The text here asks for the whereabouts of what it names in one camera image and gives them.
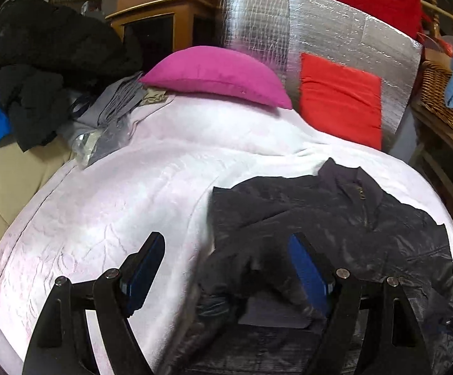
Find black quilted jacket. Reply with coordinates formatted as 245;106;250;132
169;160;453;374

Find grey folded clothes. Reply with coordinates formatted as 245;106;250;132
57;73;168;168

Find cream leather sofa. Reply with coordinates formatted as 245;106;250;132
0;136;72;240

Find white bed blanket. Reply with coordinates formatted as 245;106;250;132
0;96;453;374

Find wicker basket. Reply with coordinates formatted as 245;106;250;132
420;61;453;130

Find red pillow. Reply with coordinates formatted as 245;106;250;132
299;53;382;150

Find black puffer coat pile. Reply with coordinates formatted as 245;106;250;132
0;0;141;152

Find magenta pillow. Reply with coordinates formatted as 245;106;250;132
140;46;293;109

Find silver foil headboard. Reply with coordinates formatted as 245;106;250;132
216;0;421;153

